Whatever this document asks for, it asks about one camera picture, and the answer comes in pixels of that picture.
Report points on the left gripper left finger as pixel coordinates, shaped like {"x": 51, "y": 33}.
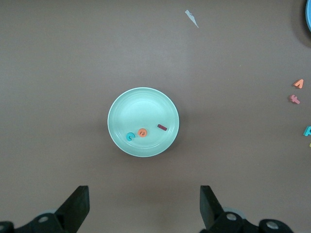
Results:
{"x": 65, "y": 218}

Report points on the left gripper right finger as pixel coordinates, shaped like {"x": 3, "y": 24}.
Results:
{"x": 221, "y": 223}

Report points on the teal letter c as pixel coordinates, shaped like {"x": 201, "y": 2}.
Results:
{"x": 127, "y": 137}

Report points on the dark red letter l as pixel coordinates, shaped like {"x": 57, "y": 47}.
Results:
{"x": 161, "y": 127}

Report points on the orange letter e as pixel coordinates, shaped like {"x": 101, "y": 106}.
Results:
{"x": 142, "y": 131}

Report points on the teal letter p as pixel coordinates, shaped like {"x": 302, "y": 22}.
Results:
{"x": 308, "y": 132}

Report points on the green plate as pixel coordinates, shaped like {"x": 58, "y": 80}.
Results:
{"x": 143, "y": 106}

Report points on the pink letter t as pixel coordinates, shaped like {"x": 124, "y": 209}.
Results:
{"x": 294, "y": 99}

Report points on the brown table cover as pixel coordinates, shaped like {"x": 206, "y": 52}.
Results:
{"x": 60, "y": 72}

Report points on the orange letter v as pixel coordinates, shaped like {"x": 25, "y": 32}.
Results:
{"x": 298, "y": 83}

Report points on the white paper scrap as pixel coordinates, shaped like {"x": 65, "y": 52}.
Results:
{"x": 192, "y": 18}

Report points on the blue plate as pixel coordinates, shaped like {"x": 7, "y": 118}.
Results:
{"x": 309, "y": 14}

